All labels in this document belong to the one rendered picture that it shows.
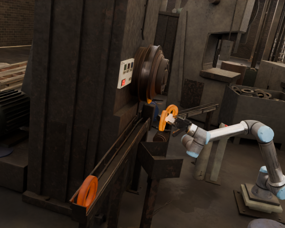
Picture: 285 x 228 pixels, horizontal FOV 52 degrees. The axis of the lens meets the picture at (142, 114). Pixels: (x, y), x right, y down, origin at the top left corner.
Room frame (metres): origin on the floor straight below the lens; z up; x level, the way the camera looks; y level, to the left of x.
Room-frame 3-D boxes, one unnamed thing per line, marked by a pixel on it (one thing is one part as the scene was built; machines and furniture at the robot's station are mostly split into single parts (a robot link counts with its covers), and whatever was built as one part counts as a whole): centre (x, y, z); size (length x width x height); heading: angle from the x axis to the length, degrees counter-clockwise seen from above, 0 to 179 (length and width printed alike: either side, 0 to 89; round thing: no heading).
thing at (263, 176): (2.46, -1.23, 0.33); 0.17 x 0.15 x 0.18; 17
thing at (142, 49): (2.37, 0.06, 1.12); 0.47 x 0.10 x 0.47; 168
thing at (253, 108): (4.49, -1.77, 0.39); 1.03 x 0.83 x 0.77; 93
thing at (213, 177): (2.87, -0.87, 0.31); 0.24 x 0.16 x 0.62; 168
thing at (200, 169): (2.86, -0.71, 0.26); 0.12 x 0.12 x 0.52
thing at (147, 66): (2.35, -0.02, 1.11); 0.47 x 0.06 x 0.47; 168
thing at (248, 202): (2.47, -1.23, 0.10); 0.32 x 0.32 x 0.04; 84
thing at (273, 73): (5.99, -2.65, 0.55); 1.10 x 0.53 x 1.10; 8
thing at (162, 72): (2.33, -0.11, 1.11); 0.28 x 0.06 x 0.28; 168
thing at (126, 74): (2.04, 0.16, 1.15); 0.26 x 0.02 x 0.18; 168
